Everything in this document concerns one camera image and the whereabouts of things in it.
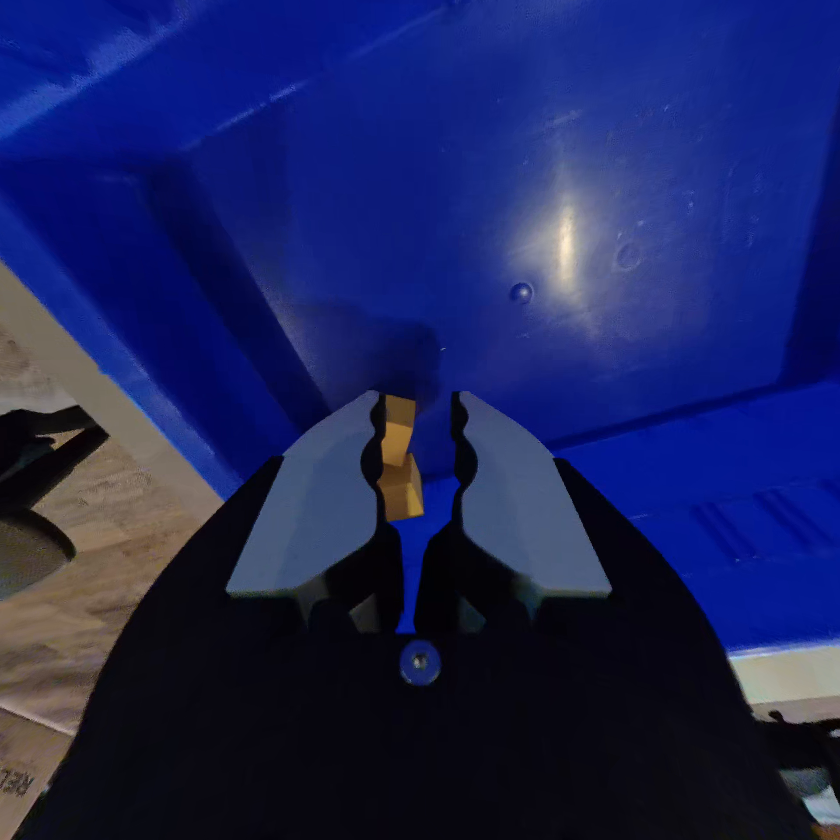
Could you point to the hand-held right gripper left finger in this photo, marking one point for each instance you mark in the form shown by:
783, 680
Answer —
308, 518

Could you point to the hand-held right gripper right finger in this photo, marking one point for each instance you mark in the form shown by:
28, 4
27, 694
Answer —
531, 525

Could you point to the blue plastic bin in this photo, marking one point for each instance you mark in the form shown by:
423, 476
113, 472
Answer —
459, 164

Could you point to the grey desk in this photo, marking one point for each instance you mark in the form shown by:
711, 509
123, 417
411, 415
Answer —
98, 394

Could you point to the black chair base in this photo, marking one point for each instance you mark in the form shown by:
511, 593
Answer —
39, 453

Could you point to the mesh chair armrest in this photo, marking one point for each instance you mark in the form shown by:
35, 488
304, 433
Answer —
26, 558

